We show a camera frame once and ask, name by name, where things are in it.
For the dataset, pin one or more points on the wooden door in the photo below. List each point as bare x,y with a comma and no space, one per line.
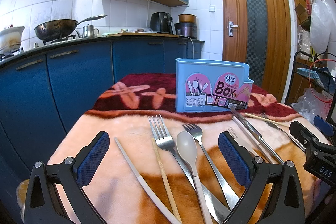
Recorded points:
258,32

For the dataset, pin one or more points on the steel table knife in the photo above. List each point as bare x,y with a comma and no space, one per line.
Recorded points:
257,135

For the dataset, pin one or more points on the wooden cutting board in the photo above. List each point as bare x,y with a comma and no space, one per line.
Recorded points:
149,34

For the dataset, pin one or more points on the light blue utensil box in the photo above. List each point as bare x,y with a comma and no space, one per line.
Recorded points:
204,86

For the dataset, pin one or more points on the white plastic chopstick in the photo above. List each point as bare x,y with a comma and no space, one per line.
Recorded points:
159,204

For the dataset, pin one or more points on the beige plastic spoon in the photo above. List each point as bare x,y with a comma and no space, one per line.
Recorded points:
187,150

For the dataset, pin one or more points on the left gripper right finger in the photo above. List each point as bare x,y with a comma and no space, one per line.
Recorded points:
285,202

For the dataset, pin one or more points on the gas stove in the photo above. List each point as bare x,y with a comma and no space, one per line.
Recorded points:
12,53

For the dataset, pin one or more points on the small fork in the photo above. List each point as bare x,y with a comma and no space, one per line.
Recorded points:
242,142

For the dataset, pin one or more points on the black wok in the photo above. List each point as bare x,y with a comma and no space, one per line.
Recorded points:
60,28

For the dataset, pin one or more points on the rice cooker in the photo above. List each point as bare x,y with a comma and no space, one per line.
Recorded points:
186,29

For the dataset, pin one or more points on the black air fryer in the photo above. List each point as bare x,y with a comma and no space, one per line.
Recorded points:
162,22

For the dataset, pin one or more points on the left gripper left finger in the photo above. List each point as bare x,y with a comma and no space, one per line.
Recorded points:
43,203

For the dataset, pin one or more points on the steel teapot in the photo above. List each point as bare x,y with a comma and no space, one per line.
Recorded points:
89,31

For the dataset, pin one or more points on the large steel fork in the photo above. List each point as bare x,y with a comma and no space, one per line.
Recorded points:
166,142

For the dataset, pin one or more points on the brown pot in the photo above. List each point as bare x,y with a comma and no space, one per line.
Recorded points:
188,18

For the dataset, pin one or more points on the white plastic bag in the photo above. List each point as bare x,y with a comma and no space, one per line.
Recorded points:
320,26

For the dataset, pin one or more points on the white pot on stove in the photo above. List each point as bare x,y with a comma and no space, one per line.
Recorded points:
11,38

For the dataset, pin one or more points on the red pink floral blanket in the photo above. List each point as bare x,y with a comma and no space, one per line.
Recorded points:
133,158

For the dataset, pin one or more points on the blue base cabinets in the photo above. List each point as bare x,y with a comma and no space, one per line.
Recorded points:
46,90

